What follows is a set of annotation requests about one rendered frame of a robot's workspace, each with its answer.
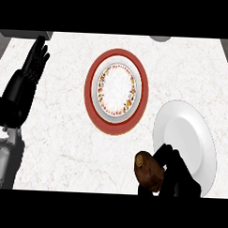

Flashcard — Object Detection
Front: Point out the grey appliance block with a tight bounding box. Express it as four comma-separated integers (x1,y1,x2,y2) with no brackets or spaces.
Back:
0,28,53,42

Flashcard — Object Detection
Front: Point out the brown sweet potato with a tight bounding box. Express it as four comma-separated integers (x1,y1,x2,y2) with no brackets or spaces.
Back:
133,150,166,193

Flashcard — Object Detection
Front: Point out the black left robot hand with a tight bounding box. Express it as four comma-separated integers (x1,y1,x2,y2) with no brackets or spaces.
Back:
0,33,52,130

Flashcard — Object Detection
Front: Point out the grey round object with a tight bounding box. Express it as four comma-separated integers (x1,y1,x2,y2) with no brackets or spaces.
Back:
149,35,172,43

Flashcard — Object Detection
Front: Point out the red-rimmed patterned plate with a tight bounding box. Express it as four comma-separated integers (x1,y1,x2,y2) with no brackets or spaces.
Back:
82,47,151,138

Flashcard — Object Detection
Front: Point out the plain white plate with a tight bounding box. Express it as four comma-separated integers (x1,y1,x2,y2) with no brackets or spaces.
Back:
149,99,220,198

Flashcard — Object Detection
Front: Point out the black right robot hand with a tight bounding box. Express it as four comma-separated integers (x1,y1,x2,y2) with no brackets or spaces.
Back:
137,142,204,199

